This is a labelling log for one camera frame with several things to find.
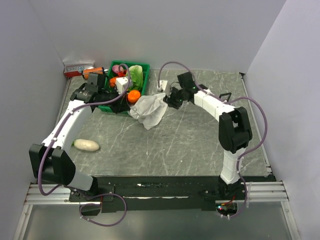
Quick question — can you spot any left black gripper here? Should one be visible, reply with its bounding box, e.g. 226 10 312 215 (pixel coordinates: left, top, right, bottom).
98 85 131 114

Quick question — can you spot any white camisole garment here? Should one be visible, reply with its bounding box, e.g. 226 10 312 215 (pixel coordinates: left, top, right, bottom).
128 92 168 130

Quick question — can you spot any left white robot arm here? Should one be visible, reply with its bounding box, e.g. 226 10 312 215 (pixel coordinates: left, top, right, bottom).
29 73 132 201

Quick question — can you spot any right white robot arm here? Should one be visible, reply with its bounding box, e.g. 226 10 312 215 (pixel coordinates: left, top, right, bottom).
157 72 253 200

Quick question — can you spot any green plastic bin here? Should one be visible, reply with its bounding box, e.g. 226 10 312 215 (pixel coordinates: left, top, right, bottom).
98 60 150 114

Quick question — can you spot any small orange pumpkin toy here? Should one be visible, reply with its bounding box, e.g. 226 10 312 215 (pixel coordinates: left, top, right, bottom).
109 77 117 88

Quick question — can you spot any orange cylinder bottle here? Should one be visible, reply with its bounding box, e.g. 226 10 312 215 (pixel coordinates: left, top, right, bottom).
82 67 108 75

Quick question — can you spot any purple onion toy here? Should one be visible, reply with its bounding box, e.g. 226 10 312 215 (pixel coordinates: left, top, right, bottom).
111 64 121 75

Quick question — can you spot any red white carton box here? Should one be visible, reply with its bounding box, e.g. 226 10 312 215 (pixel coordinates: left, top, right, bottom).
63 64 94 78

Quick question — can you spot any orange fruit toy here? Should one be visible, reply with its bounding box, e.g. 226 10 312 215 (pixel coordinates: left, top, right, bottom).
127 90 141 104

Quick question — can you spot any green lettuce toy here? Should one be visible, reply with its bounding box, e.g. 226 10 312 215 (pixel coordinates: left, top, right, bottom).
128 65 144 91

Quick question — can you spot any white radish toy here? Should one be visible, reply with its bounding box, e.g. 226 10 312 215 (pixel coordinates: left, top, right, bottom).
73 139 100 152

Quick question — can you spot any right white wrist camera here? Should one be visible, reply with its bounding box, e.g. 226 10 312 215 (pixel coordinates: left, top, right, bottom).
157 80 169 93

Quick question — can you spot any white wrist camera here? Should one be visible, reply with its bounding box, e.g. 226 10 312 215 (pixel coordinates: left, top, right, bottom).
157 80 169 93
116 76 133 95

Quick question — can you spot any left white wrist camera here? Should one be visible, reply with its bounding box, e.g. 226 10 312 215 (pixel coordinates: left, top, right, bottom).
116 76 133 95

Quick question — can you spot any black square frame stand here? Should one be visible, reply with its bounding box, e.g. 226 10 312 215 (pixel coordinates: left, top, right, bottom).
219 92 232 102

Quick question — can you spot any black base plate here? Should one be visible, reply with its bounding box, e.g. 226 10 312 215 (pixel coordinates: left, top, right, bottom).
68 176 248 214

